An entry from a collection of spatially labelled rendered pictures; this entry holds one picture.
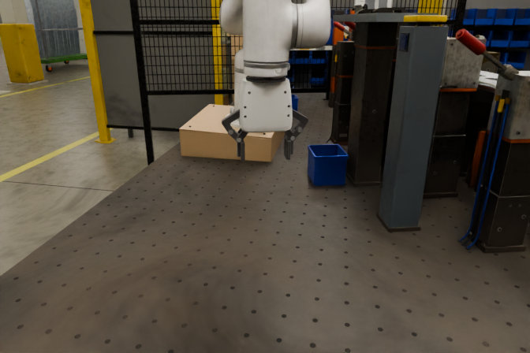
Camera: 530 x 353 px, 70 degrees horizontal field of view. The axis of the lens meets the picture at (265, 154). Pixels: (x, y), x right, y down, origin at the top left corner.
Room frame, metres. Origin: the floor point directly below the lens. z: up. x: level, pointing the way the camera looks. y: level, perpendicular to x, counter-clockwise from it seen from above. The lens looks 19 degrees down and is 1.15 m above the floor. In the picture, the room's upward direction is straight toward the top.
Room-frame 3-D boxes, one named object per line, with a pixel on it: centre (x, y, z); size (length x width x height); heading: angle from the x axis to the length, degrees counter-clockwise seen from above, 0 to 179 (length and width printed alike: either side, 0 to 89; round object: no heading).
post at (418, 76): (0.79, -0.31, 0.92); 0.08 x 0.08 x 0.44; 5
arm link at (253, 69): (0.72, 0.00, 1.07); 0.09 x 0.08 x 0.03; 98
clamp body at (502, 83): (0.70, -0.48, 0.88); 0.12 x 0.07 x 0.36; 95
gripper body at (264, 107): (0.72, 0.00, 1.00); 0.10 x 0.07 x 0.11; 98
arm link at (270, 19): (0.71, -0.01, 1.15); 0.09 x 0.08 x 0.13; 93
